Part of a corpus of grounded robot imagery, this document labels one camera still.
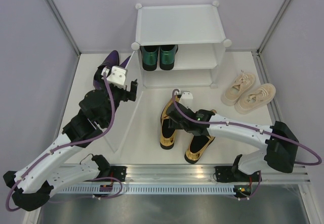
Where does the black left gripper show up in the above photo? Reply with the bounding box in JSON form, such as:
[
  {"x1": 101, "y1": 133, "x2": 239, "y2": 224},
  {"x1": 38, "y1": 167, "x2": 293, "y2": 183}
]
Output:
[{"x1": 97, "y1": 69, "x2": 138, "y2": 126}]

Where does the gold pointed shoe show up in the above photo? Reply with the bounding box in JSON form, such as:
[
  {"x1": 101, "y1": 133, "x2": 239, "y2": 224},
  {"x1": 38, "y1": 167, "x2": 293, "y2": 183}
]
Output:
[
  {"x1": 184, "y1": 109, "x2": 218, "y2": 164},
  {"x1": 159, "y1": 99, "x2": 177, "y2": 150}
]

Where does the white cabinet door panel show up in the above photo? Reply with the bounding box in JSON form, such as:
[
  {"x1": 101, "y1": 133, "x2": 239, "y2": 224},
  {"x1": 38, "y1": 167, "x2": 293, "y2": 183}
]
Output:
[{"x1": 103, "y1": 51, "x2": 143, "y2": 153}]

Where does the gold pointed shoe front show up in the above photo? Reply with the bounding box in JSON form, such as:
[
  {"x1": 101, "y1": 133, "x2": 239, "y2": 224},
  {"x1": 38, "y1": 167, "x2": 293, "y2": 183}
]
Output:
[{"x1": 184, "y1": 109, "x2": 218, "y2": 164}]

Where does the green loafer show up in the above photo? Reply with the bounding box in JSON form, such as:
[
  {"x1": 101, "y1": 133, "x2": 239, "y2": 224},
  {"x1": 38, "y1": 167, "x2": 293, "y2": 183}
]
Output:
[
  {"x1": 159, "y1": 44, "x2": 178, "y2": 70},
  {"x1": 141, "y1": 46, "x2": 158, "y2": 71}
]

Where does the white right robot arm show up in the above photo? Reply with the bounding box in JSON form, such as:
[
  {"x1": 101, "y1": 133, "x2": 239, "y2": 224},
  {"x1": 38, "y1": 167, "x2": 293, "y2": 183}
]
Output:
[{"x1": 167, "y1": 103, "x2": 298, "y2": 183}]

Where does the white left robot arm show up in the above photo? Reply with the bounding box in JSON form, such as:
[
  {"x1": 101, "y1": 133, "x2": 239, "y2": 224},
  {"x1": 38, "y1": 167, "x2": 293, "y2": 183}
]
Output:
[{"x1": 3, "y1": 80, "x2": 138, "y2": 212}]

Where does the white plastic shoe cabinet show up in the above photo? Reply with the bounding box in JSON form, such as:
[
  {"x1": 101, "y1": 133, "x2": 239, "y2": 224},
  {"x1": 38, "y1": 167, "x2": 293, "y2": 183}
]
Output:
[{"x1": 131, "y1": 1, "x2": 232, "y2": 88}]

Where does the purple loafer right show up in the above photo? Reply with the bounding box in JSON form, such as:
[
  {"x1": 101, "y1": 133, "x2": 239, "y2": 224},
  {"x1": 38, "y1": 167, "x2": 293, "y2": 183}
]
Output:
[{"x1": 119, "y1": 56, "x2": 131, "y2": 68}]

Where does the purple loafer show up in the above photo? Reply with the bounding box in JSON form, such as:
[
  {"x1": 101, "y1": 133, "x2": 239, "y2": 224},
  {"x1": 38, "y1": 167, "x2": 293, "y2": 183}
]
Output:
[
  {"x1": 119, "y1": 56, "x2": 131, "y2": 68},
  {"x1": 93, "y1": 50, "x2": 119, "y2": 90}
]

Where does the purple loafer left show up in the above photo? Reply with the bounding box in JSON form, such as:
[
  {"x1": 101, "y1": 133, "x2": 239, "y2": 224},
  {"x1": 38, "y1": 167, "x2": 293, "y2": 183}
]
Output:
[{"x1": 93, "y1": 50, "x2": 119, "y2": 90}]

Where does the beige sneaker rear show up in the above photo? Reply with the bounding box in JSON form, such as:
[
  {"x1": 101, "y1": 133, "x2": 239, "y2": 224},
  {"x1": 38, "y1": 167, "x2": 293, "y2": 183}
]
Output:
[{"x1": 221, "y1": 71, "x2": 256, "y2": 106}]

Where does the beige sneaker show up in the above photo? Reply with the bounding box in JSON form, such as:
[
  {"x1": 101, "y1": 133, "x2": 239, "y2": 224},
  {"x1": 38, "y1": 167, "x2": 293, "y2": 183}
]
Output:
[
  {"x1": 221, "y1": 71, "x2": 256, "y2": 106},
  {"x1": 234, "y1": 83, "x2": 276, "y2": 114}
]

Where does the beige sneaker front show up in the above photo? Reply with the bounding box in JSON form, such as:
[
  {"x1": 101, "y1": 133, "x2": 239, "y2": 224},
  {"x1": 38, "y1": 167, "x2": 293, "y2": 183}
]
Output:
[{"x1": 234, "y1": 83, "x2": 276, "y2": 114}]

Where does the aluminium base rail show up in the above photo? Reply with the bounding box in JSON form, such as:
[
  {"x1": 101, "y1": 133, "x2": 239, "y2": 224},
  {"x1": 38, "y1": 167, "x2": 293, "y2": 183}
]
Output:
[{"x1": 34, "y1": 163, "x2": 311, "y2": 184}]

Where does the white slotted cable duct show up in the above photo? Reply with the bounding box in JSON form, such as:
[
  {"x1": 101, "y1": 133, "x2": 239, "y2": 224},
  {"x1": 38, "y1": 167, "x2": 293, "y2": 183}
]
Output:
[{"x1": 59, "y1": 184, "x2": 236, "y2": 195}]

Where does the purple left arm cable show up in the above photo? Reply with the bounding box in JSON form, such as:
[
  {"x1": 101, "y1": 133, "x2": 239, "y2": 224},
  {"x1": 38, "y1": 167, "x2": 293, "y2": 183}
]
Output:
[{"x1": 5, "y1": 72, "x2": 116, "y2": 211}]

